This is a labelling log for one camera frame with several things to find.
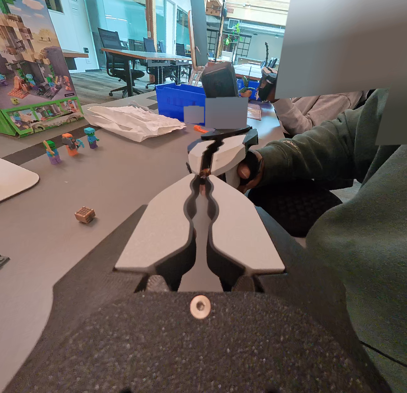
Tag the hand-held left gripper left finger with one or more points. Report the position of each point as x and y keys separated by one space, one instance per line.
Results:
x=159 y=233

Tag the orange flame toy brick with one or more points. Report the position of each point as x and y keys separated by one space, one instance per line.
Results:
x=205 y=171

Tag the blue plastic bin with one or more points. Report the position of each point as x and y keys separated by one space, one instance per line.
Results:
x=178 y=103

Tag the black honeycomb armrest pad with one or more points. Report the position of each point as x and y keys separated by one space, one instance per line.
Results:
x=292 y=208

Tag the white book stand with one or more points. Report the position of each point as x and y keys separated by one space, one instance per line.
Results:
x=16 y=178

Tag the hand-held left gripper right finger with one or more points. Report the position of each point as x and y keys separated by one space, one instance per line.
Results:
x=244 y=233

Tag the tan toy brick cube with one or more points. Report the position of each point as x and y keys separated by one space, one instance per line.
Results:
x=85 y=215

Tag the another person's forearm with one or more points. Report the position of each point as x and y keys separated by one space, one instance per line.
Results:
x=318 y=108

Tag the person's right forearm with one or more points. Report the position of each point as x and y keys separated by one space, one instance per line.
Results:
x=318 y=151

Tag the orange toy figure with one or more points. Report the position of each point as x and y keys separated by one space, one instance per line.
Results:
x=71 y=144

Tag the zombie toy figure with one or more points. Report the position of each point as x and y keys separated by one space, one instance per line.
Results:
x=91 y=138

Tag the orange brick separator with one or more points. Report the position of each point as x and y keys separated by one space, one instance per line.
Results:
x=199 y=129

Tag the toy brick set box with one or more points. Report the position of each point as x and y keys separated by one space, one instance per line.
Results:
x=28 y=65

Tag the black office chair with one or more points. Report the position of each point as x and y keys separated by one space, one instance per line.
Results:
x=117 y=58

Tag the white crumpled paper bag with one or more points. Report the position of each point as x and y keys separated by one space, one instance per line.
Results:
x=133 y=122

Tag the person's right hand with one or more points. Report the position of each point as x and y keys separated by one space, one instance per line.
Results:
x=244 y=171

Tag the grey desk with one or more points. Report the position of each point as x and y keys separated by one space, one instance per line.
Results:
x=127 y=189

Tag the grey panel book stand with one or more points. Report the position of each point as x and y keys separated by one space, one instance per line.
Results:
x=197 y=23

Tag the wooden-top office desk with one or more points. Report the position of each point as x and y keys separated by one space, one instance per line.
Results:
x=143 y=54

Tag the zombie figure holding tan sword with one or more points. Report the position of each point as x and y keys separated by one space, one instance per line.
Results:
x=52 y=152

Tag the small potted plant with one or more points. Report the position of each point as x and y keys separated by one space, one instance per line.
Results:
x=246 y=87

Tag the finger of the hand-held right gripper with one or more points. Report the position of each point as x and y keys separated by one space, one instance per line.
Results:
x=229 y=154
x=195 y=157

